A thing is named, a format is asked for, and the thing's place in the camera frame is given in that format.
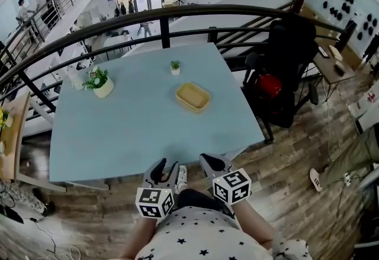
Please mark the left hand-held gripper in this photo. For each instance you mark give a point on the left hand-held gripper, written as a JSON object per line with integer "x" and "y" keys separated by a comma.
{"x": 151, "y": 202}

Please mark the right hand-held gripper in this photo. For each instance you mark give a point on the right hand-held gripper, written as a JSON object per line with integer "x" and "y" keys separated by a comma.
{"x": 234, "y": 186}

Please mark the person's left forearm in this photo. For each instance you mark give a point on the person's left forearm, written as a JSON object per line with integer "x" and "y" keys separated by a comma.
{"x": 139, "y": 238}

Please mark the person's right forearm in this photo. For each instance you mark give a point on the person's right forearm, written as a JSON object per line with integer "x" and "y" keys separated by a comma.
{"x": 254, "y": 223}

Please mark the person's white shoe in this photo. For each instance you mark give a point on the person's white shoe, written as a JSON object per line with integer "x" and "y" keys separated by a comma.
{"x": 182, "y": 177}

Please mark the person's black trousers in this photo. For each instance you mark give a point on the person's black trousers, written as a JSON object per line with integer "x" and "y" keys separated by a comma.
{"x": 195, "y": 198}

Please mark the person's white star-print shirt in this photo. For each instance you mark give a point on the person's white star-print shirt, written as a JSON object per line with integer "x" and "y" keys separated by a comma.
{"x": 201, "y": 235}

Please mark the red helmet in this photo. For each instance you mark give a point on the red helmet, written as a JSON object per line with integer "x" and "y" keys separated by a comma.
{"x": 268, "y": 85}

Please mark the small white potted green plant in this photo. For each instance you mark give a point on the small white potted green plant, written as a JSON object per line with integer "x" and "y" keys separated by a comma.
{"x": 175, "y": 71}

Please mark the cream pot with flowering plant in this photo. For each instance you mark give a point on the cream pot with flowering plant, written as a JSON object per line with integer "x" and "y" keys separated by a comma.
{"x": 103, "y": 91}

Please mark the white power strip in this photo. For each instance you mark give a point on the white power strip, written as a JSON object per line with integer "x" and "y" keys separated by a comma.
{"x": 348, "y": 180}

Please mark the black office chair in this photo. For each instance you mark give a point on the black office chair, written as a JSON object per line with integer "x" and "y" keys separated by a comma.
{"x": 290, "y": 45}

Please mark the dark wooden desk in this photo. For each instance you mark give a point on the dark wooden desk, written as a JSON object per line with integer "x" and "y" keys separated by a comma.
{"x": 328, "y": 66}

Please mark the light wooden desk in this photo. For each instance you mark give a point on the light wooden desk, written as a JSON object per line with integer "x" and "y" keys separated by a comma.
{"x": 13, "y": 146}

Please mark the dark metal railing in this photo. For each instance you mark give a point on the dark metal railing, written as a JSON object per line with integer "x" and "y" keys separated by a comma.
{"x": 225, "y": 9}

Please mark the yellow flowers in white pot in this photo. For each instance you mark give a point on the yellow flowers in white pot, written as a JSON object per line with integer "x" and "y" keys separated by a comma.
{"x": 9, "y": 121}

